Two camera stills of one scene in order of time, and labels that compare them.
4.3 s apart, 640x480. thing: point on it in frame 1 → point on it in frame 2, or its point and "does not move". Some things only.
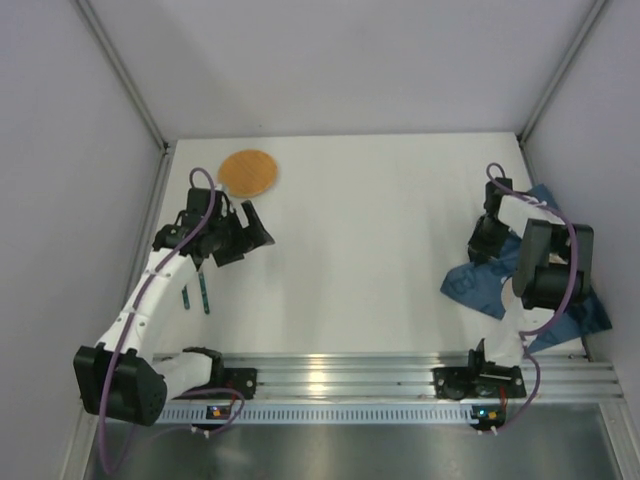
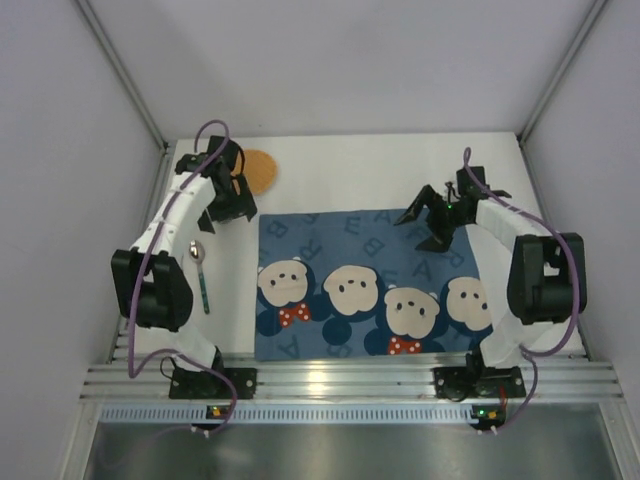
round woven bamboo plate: (247, 174) does not move
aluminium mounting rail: (410, 377) does not move
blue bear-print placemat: (479, 285) → (354, 284)
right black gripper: (484, 248) → (436, 215)
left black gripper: (235, 236) → (232, 209)
